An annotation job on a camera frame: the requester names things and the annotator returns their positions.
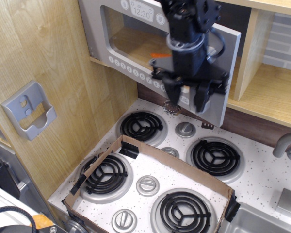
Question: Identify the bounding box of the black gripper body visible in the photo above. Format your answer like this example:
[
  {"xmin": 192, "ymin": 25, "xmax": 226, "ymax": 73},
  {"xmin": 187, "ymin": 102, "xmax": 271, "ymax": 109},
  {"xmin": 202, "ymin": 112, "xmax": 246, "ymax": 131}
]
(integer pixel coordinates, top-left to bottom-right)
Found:
[{"xmin": 149, "ymin": 48, "xmax": 229, "ymax": 94}]

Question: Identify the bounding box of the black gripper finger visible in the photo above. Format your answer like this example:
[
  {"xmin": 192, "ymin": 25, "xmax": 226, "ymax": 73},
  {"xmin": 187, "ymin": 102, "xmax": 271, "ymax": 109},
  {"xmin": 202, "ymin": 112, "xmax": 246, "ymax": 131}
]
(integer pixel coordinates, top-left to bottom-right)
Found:
[
  {"xmin": 162, "ymin": 79, "xmax": 184, "ymax": 105},
  {"xmin": 194, "ymin": 82, "xmax": 215, "ymax": 113}
]

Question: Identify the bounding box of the silver toy microwave door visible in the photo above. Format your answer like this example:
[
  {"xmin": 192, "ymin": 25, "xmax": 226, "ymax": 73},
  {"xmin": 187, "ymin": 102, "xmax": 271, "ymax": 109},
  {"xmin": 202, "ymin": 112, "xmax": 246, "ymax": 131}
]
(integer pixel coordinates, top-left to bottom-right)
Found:
[{"xmin": 79, "ymin": 0, "xmax": 241, "ymax": 127}]

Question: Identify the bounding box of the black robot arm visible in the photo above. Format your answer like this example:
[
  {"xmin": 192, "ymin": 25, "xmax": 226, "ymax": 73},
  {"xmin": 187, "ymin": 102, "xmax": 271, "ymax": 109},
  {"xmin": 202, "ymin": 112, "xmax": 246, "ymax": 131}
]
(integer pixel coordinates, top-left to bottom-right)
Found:
[{"xmin": 149, "ymin": 0, "xmax": 229, "ymax": 113}]

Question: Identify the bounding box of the hanging silver strainer spoon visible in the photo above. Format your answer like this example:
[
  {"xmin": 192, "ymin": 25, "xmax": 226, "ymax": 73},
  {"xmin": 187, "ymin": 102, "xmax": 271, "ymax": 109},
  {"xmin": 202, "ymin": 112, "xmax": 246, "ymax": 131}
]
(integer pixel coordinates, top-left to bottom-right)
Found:
[{"xmin": 163, "ymin": 100, "xmax": 181, "ymax": 117}]

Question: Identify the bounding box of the hanging silver spatula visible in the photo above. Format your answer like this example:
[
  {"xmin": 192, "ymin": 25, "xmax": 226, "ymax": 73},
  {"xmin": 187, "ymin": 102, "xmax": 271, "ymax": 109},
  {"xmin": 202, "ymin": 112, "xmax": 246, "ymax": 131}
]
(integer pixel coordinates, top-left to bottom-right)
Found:
[{"xmin": 201, "ymin": 122, "xmax": 214, "ymax": 130}]

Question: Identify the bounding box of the orange toy carrot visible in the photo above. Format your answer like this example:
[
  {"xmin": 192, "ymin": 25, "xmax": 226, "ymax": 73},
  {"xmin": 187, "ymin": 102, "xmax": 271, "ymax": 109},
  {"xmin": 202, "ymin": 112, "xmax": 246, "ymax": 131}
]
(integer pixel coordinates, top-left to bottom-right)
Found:
[{"xmin": 150, "ymin": 53, "xmax": 172, "ymax": 59}]

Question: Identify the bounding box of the back silver stove knob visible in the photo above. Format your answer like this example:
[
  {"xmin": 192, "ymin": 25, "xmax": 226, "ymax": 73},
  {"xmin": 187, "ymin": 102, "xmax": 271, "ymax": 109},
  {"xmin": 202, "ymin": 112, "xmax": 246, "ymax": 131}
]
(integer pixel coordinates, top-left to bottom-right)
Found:
[{"xmin": 175, "ymin": 122, "xmax": 196, "ymax": 138}]

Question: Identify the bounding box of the silver stove knob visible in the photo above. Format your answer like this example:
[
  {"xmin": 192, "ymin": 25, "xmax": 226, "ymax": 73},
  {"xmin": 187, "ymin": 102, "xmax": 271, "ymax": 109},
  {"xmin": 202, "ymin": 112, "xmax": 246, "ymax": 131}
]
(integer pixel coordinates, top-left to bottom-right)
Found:
[
  {"xmin": 161, "ymin": 147, "xmax": 179, "ymax": 158},
  {"xmin": 175, "ymin": 122, "xmax": 196, "ymax": 138},
  {"xmin": 112, "ymin": 209, "xmax": 137, "ymax": 233}
]

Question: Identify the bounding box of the back left black burner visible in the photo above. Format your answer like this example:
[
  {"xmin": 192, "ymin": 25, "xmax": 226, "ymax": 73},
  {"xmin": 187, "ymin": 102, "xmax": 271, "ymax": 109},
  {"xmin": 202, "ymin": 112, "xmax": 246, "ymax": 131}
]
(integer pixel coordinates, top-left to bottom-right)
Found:
[{"xmin": 119, "ymin": 112, "xmax": 164, "ymax": 142}]

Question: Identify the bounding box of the black burner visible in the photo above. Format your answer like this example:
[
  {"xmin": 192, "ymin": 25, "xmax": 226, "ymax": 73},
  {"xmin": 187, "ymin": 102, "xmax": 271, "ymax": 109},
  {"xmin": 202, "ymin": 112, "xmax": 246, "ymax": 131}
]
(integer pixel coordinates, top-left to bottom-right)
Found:
[
  {"xmin": 159, "ymin": 191, "xmax": 212, "ymax": 233},
  {"xmin": 119, "ymin": 112, "xmax": 164, "ymax": 142},
  {"xmin": 187, "ymin": 139, "xmax": 241, "ymax": 177},
  {"xmin": 85, "ymin": 155, "xmax": 129, "ymax": 195}
]

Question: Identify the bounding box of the middle silver stove knob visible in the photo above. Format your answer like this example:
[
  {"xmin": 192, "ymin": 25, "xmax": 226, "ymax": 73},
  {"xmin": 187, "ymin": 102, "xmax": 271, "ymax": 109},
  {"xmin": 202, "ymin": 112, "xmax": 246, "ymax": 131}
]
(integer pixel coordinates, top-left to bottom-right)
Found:
[{"xmin": 161, "ymin": 147, "xmax": 179, "ymax": 158}]

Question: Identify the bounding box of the back right black burner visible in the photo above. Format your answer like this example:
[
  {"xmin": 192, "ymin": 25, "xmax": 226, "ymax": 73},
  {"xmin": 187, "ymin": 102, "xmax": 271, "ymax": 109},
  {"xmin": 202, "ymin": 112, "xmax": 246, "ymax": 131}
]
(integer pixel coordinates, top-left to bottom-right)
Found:
[{"xmin": 187, "ymin": 139, "xmax": 241, "ymax": 177}]

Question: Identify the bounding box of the centre front silver knob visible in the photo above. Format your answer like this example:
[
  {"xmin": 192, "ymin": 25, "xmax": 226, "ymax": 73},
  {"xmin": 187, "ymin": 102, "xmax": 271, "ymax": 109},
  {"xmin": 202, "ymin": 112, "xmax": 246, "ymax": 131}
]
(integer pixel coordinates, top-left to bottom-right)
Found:
[{"xmin": 136, "ymin": 175, "xmax": 160, "ymax": 197}]

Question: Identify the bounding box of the silver sink faucet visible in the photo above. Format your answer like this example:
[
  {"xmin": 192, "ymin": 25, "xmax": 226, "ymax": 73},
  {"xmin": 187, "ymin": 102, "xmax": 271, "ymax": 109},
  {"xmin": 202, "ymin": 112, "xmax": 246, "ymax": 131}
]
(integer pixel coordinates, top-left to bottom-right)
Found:
[{"xmin": 273, "ymin": 133, "xmax": 291, "ymax": 160}]

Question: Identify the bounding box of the front left black burner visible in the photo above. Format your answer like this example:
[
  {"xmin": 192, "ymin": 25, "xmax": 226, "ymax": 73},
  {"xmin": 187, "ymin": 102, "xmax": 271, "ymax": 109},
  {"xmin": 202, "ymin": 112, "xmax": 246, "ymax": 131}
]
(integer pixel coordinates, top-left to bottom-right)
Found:
[{"xmin": 85, "ymin": 155, "xmax": 129, "ymax": 195}]

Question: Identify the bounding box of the front right black burner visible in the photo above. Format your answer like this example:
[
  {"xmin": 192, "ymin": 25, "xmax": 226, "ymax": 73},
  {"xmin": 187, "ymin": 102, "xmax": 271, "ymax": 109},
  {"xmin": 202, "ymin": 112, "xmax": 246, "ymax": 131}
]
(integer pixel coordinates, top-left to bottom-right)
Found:
[{"xmin": 159, "ymin": 191, "xmax": 212, "ymax": 233}]

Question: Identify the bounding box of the silver sink basin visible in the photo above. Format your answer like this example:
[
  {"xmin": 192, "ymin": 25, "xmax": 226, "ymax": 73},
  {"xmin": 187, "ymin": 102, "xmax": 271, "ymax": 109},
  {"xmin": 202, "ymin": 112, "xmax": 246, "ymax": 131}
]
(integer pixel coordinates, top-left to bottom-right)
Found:
[{"xmin": 219, "ymin": 203, "xmax": 291, "ymax": 233}]

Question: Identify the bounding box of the front silver stove knob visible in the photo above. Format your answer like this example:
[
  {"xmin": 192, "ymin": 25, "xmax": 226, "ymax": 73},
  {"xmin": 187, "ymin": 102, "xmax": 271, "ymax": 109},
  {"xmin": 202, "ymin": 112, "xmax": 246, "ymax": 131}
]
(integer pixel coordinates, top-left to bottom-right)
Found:
[{"xmin": 112, "ymin": 209, "xmax": 137, "ymax": 233}]

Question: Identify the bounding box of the silver oven knob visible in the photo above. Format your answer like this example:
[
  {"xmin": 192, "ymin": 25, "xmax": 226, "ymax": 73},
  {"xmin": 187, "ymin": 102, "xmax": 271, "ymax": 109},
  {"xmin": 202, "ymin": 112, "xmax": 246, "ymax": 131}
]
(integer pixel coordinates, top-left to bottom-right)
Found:
[{"xmin": 67, "ymin": 219, "xmax": 88, "ymax": 233}]

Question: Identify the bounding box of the orange tag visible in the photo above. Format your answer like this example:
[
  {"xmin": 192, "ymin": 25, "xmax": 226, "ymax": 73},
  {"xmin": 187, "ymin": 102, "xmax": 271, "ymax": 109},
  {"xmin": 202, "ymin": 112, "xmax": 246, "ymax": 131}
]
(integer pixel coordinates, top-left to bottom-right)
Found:
[{"xmin": 33, "ymin": 214, "xmax": 53, "ymax": 230}]

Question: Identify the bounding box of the silver faucet handle block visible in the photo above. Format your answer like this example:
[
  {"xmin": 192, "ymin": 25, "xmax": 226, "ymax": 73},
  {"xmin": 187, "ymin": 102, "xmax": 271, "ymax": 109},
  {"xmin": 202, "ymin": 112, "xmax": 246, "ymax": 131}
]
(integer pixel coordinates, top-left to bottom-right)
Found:
[{"xmin": 276, "ymin": 188, "xmax": 291, "ymax": 217}]

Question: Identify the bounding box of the brown cardboard frame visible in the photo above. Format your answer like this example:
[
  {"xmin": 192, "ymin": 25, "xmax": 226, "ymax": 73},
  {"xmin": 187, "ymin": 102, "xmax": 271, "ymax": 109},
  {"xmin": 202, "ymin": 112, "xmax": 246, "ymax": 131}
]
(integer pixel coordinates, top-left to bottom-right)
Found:
[{"xmin": 63, "ymin": 136, "xmax": 237, "ymax": 233}]

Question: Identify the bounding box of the grey wall phone holder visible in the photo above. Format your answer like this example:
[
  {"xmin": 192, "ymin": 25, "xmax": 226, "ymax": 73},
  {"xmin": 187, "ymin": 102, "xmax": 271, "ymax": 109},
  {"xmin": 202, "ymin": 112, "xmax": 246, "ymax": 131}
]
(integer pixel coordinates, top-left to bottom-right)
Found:
[{"xmin": 1, "ymin": 81, "xmax": 57, "ymax": 141}]

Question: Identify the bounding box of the black cable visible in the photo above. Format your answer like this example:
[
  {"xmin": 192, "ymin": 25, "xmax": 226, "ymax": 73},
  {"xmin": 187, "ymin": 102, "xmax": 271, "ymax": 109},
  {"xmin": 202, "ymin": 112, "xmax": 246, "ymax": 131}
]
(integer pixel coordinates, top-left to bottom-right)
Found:
[{"xmin": 0, "ymin": 206, "xmax": 37, "ymax": 233}]

